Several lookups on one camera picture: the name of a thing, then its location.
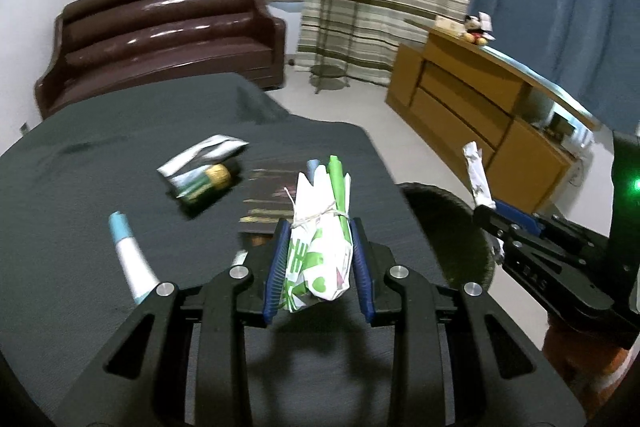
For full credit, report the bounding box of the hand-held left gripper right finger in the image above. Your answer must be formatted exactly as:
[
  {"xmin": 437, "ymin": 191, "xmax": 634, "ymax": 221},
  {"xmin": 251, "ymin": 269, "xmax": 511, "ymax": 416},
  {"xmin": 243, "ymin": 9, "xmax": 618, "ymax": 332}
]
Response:
[{"xmin": 350, "ymin": 218, "xmax": 586, "ymax": 427}]

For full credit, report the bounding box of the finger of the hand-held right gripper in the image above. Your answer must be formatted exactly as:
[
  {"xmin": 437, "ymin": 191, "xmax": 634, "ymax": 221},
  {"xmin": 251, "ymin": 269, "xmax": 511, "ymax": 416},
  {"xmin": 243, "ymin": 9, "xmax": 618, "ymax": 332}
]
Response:
[
  {"xmin": 472, "ymin": 204, "xmax": 531, "ymax": 254},
  {"xmin": 495, "ymin": 200, "xmax": 556, "ymax": 235}
]

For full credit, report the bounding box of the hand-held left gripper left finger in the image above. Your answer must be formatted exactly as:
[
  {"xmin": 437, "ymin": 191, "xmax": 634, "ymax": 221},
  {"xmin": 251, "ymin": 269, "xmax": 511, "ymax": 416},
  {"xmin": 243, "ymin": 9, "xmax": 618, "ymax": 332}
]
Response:
[{"xmin": 59, "ymin": 219, "xmax": 292, "ymax": 427}]

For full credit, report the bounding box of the green white paper bundle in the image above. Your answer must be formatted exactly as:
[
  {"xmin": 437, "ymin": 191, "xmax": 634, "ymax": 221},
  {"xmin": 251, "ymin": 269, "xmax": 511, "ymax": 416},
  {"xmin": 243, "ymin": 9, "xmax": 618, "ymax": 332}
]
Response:
[{"xmin": 280, "ymin": 154, "xmax": 357, "ymax": 314}]

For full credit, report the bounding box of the black bagged waste bin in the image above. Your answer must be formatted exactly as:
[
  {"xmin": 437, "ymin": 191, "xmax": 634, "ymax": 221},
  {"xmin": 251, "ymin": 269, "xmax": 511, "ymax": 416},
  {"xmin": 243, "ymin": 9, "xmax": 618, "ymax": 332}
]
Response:
[{"xmin": 397, "ymin": 182, "xmax": 497, "ymax": 303}]

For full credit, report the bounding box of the white wrapper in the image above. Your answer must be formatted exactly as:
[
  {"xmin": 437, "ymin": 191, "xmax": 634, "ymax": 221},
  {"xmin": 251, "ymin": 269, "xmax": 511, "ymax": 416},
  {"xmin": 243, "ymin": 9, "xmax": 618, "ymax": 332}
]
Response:
[{"xmin": 462, "ymin": 142, "xmax": 506, "ymax": 268}]

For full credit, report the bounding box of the black cardboard box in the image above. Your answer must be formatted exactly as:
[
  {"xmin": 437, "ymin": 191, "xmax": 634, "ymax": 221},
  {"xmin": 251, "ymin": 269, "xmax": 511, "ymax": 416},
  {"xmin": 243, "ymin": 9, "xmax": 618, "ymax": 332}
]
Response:
[{"xmin": 239, "ymin": 167, "xmax": 321, "ymax": 248}]

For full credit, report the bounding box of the silver foil wrapper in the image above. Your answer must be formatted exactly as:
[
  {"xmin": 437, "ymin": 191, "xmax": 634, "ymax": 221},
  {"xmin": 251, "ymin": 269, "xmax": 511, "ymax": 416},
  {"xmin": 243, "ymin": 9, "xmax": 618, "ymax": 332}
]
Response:
[{"xmin": 156, "ymin": 134, "xmax": 250, "ymax": 190}]

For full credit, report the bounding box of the blue white toothpaste tube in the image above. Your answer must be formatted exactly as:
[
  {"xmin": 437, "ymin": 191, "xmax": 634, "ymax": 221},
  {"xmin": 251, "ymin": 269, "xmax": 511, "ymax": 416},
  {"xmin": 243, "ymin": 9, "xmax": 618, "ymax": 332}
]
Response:
[{"xmin": 108, "ymin": 211, "xmax": 162, "ymax": 306}]

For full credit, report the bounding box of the white electronic device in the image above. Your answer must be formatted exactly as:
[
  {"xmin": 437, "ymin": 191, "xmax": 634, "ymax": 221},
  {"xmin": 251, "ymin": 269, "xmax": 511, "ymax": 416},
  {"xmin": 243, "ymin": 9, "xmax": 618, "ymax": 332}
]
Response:
[{"xmin": 567, "ymin": 127, "xmax": 596, "ymax": 158}]

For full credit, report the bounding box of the dark desk clock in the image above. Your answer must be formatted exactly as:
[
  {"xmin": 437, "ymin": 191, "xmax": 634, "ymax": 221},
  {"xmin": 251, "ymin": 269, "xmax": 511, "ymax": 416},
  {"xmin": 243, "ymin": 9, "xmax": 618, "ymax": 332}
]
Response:
[{"xmin": 547, "ymin": 112, "xmax": 576, "ymax": 138}]

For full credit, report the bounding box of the wooden cabinet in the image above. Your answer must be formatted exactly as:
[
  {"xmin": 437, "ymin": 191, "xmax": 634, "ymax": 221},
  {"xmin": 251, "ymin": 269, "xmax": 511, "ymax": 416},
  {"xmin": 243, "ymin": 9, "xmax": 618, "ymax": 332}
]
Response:
[{"xmin": 385, "ymin": 17, "xmax": 603, "ymax": 215}]

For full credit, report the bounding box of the mouse plush toy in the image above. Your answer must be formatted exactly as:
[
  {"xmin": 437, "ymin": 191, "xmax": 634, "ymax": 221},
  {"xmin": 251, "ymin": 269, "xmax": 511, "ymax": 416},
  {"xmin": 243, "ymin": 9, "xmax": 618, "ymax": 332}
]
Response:
[{"xmin": 460, "ymin": 14, "xmax": 497, "ymax": 46}]

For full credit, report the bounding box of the black metal plant stand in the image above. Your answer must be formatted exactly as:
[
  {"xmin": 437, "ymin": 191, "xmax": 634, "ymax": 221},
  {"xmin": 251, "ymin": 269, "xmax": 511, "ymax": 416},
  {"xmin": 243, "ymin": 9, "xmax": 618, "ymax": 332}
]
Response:
[{"xmin": 309, "ymin": 0, "xmax": 363, "ymax": 95}]

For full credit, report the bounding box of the blue curtain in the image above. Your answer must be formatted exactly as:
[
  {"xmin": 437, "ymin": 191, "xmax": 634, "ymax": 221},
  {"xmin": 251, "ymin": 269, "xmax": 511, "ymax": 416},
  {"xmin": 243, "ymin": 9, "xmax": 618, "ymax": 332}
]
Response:
[{"xmin": 467, "ymin": 0, "xmax": 640, "ymax": 138}]

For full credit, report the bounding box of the dark grey tablecloth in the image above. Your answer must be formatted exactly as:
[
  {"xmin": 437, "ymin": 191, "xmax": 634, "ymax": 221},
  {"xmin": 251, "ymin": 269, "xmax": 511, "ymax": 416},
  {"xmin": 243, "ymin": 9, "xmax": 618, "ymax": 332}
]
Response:
[{"xmin": 0, "ymin": 72, "xmax": 451, "ymax": 427}]

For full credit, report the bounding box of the brown leather sofa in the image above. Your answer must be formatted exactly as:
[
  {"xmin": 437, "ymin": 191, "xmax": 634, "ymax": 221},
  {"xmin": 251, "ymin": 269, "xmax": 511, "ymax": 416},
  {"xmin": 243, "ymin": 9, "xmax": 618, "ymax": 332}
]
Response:
[{"xmin": 34, "ymin": 0, "xmax": 288, "ymax": 120}]

